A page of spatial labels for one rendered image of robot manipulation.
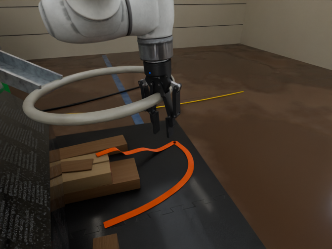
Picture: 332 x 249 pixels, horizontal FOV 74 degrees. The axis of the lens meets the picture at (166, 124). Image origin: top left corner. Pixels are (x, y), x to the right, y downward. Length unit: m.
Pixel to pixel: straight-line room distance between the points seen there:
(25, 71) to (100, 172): 0.77
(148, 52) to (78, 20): 0.18
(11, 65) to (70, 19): 0.65
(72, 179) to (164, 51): 1.14
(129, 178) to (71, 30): 1.23
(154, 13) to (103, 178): 1.18
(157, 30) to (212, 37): 5.97
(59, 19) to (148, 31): 0.19
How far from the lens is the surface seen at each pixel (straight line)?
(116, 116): 0.57
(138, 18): 0.54
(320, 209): 1.83
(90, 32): 0.50
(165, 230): 1.43
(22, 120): 1.15
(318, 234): 1.68
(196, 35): 6.26
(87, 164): 1.59
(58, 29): 0.51
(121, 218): 1.50
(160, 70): 0.59
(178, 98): 0.62
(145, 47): 0.58
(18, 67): 1.09
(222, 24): 6.60
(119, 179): 1.59
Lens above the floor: 1.20
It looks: 30 degrees down
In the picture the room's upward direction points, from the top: straight up
